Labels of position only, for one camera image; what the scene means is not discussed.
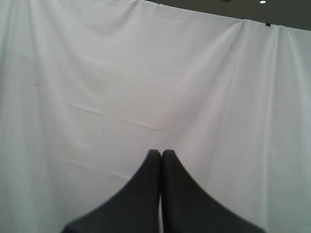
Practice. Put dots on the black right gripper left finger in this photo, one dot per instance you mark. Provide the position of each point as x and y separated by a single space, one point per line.
134 209

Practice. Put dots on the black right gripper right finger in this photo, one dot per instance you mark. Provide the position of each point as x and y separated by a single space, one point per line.
187 208

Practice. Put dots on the grey background curtain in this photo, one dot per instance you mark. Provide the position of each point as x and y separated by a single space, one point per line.
87 87

